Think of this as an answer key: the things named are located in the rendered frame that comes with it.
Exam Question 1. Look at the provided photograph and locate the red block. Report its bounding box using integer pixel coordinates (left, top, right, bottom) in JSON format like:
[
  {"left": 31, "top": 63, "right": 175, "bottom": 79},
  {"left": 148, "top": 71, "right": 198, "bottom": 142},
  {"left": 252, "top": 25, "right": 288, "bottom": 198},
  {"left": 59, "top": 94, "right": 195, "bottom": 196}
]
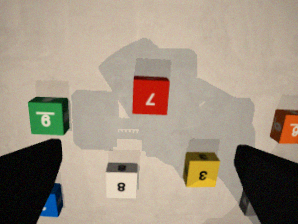
[{"left": 132, "top": 76, "right": 169, "bottom": 115}]

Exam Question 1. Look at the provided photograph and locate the orange block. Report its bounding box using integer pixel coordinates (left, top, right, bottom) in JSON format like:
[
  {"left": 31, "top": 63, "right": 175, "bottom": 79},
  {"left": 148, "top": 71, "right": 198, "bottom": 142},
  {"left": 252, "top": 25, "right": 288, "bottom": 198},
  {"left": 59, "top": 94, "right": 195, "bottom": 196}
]
[{"left": 269, "top": 109, "right": 298, "bottom": 144}]

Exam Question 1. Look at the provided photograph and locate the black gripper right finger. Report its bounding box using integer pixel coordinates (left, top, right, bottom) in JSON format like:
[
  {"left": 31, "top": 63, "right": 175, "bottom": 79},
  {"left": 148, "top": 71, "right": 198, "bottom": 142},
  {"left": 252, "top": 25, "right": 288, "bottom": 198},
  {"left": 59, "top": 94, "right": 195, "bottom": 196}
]
[{"left": 234, "top": 144, "right": 298, "bottom": 224}]

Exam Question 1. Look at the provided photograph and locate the yellow block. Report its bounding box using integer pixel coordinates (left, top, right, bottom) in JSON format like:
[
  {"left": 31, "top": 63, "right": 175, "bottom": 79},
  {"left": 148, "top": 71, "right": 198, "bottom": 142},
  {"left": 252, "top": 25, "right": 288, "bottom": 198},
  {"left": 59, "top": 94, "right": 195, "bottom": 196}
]
[{"left": 182, "top": 152, "right": 220, "bottom": 188}]

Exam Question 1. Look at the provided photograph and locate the blue block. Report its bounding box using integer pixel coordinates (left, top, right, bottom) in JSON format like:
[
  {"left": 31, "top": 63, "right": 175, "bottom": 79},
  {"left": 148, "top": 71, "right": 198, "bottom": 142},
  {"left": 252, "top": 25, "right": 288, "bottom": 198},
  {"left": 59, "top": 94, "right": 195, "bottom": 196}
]
[{"left": 40, "top": 184, "right": 64, "bottom": 217}]

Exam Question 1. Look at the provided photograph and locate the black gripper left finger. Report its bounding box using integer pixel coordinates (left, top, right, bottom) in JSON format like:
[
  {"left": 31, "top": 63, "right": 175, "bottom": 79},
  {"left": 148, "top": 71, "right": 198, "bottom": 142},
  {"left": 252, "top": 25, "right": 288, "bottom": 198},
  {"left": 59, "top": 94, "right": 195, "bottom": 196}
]
[{"left": 0, "top": 139, "right": 63, "bottom": 224}]

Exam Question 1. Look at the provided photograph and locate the green block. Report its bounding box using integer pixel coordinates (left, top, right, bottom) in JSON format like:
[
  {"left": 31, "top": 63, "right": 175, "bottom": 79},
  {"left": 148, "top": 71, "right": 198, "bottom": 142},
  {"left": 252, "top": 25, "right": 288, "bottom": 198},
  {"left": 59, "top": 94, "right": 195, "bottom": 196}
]
[{"left": 28, "top": 97, "right": 71, "bottom": 136}]

